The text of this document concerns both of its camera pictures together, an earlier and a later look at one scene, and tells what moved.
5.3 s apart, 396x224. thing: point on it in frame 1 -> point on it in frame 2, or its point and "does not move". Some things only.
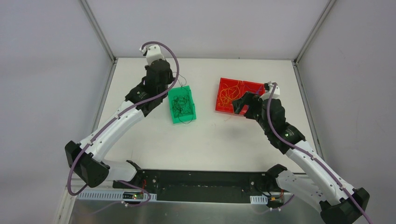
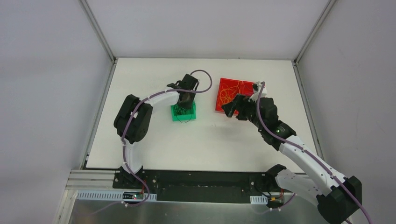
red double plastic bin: x=229 y=90 does not move
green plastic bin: x=181 y=104 does not move
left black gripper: x=158 y=71 -> x=186 y=101
